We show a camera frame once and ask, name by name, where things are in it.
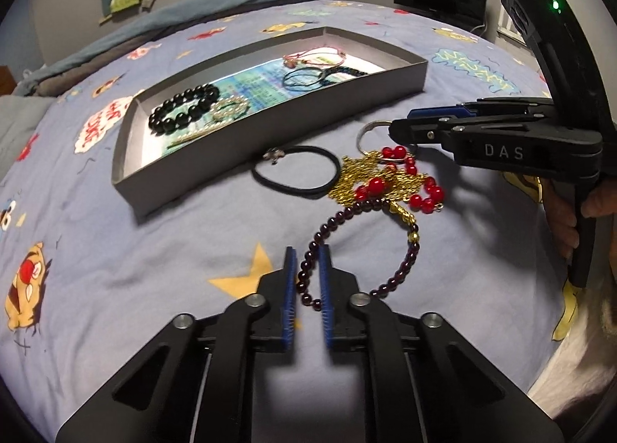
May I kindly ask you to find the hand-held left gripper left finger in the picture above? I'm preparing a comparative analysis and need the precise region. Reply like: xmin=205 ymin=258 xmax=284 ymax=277
xmin=55 ymin=245 xmax=297 ymax=443

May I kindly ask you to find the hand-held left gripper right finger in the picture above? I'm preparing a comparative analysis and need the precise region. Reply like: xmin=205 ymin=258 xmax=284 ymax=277
xmin=319 ymin=244 xmax=565 ymax=443

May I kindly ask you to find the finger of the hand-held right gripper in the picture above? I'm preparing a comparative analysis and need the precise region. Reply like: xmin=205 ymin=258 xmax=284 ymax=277
xmin=407 ymin=97 xmax=556 ymax=122
xmin=388 ymin=114 xmax=556 ymax=155

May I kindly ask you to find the thin metal ring bangle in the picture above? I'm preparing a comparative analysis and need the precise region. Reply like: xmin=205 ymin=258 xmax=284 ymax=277
xmin=282 ymin=68 xmax=325 ymax=91
xmin=357 ymin=119 xmax=393 ymax=150

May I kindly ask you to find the gold chain with red beads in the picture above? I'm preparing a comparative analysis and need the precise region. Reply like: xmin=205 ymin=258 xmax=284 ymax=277
xmin=328 ymin=144 xmax=447 ymax=232

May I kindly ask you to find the dark purple bead bracelet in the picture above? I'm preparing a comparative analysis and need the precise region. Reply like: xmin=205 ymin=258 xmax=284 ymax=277
xmin=299 ymin=197 xmax=421 ymax=313

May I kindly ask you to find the dark blue beaded bracelet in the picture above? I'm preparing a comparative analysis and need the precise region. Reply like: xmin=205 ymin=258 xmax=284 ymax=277
xmin=320 ymin=64 xmax=369 ymax=82

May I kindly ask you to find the pink braided cord bracelet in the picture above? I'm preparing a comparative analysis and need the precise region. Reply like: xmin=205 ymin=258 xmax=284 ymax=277
xmin=282 ymin=45 xmax=349 ymax=69

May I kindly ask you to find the grey shallow cardboard box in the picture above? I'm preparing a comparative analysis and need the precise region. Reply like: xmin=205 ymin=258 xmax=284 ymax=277
xmin=112 ymin=26 xmax=430 ymax=210

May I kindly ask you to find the white pearl bracelet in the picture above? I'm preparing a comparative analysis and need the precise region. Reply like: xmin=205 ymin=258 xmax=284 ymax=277
xmin=209 ymin=96 xmax=250 ymax=122

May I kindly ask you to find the black bead bracelet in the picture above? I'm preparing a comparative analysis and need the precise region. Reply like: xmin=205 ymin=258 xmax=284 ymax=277
xmin=148 ymin=85 xmax=220 ymax=136

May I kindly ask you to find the person's right hand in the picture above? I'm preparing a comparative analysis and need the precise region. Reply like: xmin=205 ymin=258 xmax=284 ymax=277
xmin=540 ymin=177 xmax=617 ymax=261

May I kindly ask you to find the blue cartoon printed bed sheet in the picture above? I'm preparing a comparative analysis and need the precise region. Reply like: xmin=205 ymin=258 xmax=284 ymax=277
xmin=0 ymin=0 xmax=617 ymax=424

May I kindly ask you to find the blue-green printed paper sheet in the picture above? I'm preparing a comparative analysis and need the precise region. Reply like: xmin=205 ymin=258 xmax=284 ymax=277
xmin=159 ymin=55 xmax=386 ymax=152

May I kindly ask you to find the person's white clothing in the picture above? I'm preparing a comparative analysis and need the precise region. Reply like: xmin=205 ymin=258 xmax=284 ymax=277
xmin=528 ymin=274 xmax=617 ymax=424

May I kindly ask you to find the blue-grey duvet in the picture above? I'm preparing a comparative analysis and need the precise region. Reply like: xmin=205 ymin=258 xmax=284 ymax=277
xmin=19 ymin=0 xmax=344 ymax=97

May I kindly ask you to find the black hair tie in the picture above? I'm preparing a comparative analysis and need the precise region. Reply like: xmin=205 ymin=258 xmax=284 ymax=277
xmin=251 ymin=145 xmax=341 ymax=199

